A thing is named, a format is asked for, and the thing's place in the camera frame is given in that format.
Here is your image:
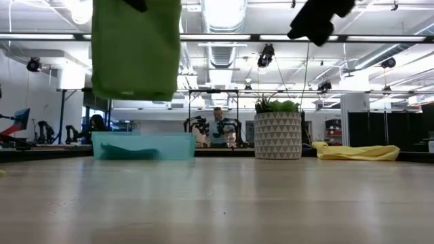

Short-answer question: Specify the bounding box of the black room partition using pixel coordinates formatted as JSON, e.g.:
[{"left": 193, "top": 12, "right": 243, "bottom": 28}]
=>
[{"left": 348, "top": 103, "right": 434, "bottom": 153}]

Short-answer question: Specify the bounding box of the teal translucent plastic bin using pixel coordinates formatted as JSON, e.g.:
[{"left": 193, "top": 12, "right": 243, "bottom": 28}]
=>
[{"left": 91, "top": 131, "right": 197, "bottom": 161}]

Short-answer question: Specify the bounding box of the person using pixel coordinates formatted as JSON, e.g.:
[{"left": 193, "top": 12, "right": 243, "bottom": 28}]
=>
[
  {"left": 207, "top": 106, "right": 237, "bottom": 148},
  {"left": 87, "top": 114, "right": 109, "bottom": 134}
]

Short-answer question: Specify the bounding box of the succulent in patterned pot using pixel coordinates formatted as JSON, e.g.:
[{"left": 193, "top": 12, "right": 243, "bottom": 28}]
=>
[{"left": 254, "top": 94, "right": 302, "bottom": 161}]

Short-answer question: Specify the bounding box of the black aluminium table frame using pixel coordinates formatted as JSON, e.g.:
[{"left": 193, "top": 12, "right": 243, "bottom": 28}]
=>
[{"left": 0, "top": 147, "right": 434, "bottom": 164}]

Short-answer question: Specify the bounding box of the dark green microfiber towel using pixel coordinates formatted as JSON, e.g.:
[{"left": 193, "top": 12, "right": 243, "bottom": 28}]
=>
[{"left": 90, "top": 0, "right": 182, "bottom": 102}]

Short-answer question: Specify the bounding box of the yellow microfiber towel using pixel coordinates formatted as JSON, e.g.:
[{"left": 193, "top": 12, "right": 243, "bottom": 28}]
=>
[{"left": 311, "top": 141, "right": 401, "bottom": 162}]

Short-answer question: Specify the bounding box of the black hanging camera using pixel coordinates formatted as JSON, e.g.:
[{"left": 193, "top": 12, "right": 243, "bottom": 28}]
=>
[{"left": 256, "top": 43, "right": 276, "bottom": 68}]

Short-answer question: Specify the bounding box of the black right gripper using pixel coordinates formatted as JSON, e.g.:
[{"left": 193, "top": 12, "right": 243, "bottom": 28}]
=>
[{"left": 287, "top": 0, "right": 355, "bottom": 47}]

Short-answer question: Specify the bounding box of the black overhead crossbeam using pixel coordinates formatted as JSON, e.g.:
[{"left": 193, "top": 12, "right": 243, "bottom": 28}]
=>
[{"left": 0, "top": 33, "right": 434, "bottom": 43}]

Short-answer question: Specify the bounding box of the black background station frame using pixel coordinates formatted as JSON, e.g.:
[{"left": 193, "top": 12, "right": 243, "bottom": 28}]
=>
[{"left": 187, "top": 88, "right": 240, "bottom": 148}]

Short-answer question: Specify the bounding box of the blue and red tilted screen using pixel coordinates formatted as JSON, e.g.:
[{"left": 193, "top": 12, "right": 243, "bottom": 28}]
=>
[{"left": 0, "top": 107, "right": 31, "bottom": 137}]

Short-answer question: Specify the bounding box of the silver ventilation duct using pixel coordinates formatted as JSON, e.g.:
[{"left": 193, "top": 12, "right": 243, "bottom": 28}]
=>
[{"left": 199, "top": 0, "right": 249, "bottom": 68}]

